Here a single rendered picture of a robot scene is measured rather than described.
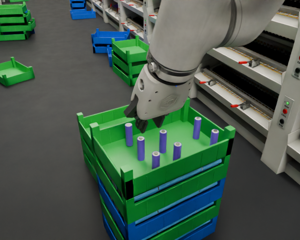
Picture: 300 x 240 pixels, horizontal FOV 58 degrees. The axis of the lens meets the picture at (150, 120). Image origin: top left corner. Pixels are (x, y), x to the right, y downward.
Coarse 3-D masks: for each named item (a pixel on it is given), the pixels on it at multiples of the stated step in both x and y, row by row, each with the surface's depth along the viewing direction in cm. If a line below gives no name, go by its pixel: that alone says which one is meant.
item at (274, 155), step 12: (288, 72) 93; (288, 84) 94; (288, 96) 95; (276, 108) 102; (276, 120) 103; (288, 120) 98; (276, 132) 104; (288, 132) 99; (276, 144) 105; (264, 156) 113; (276, 156) 107; (288, 156) 105; (276, 168) 108
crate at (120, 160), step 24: (168, 120) 80; (192, 120) 80; (96, 144) 66; (120, 144) 72; (168, 144) 72; (192, 144) 72; (216, 144) 64; (120, 168) 54; (144, 168) 65; (168, 168) 59; (192, 168) 64
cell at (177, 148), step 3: (174, 144) 62; (177, 144) 62; (180, 144) 62; (174, 147) 62; (177, 147) 62; (180, 147) 62; (174, 150) 63; (177, 150) 62; (180, 150) 63; (174, 153) 63; (177, 153) 63; (180, 153) 63; (174, 156) 63; (177, 156) 63; (180, 156) 64; (174, 159) 64
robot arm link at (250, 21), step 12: (240, 0) 36; (252, 0) 35; (264, 0) 34; (276, 0) 33; (240, 12) 36; (252, 12) 36; (264, 12) 35; (276, 12) 35; (240, 24) 36; (252, 24) 36; (264, 24) 36; (240, 36) 37; (252, 36) 38
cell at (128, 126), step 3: (126, 123) 69; (129, 123) 69; (126, 126) 68; (129, 126) 68; (126, 129) 69; (129, 129) 68; (126, 132) 69; (129, 132) 69; (126, 135) 70; (129, 135) 69; (132, 135) 71; (126, 138) 70; (129, 138) 70; (132, 138) 71; (126, 141) 71; (129, 141) 70; (132, 141) 71; (126, 144) 72; (129, 144) 71; (132, 144) 72
